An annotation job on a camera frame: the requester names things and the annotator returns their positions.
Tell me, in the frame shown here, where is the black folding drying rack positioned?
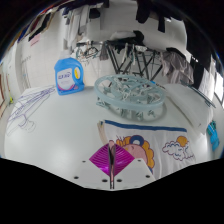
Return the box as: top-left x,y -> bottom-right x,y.
76,39 -> 165,85

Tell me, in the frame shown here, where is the pale green round peg hanger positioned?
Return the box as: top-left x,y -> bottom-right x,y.
94,73 -> 167,122

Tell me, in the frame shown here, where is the bundle of wire clothes hangers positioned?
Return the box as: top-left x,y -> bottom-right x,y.
5,84 -> 57,136

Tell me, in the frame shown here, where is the white cartoon print towel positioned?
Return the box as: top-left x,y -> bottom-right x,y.
97,119 -> 197,182

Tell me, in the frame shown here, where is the blue detergent bottle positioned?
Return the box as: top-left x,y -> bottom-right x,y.
54,57 -> 85,96

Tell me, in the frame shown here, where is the green wire hoop hanger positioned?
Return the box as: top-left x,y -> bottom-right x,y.
189,84 -> 217,109

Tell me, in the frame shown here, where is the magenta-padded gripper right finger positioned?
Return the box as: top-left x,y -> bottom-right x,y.
112,141 -> 157,190

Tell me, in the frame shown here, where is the row of hanging clothes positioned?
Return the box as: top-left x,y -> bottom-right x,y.
13,0 -> 224,101

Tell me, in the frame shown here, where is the teal bucket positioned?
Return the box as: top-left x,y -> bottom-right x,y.
206,120 -> 218,136

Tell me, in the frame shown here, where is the blue bucket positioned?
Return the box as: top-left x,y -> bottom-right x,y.
210,131 -> 221,152

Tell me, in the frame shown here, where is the white pillow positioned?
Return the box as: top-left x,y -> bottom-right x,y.
164,83 -> 214,135

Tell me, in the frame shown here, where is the grey draped garment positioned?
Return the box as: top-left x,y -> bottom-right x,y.
161,49 -> 195,86

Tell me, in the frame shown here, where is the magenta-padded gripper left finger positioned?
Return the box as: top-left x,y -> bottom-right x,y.
68,141 -> 112,190

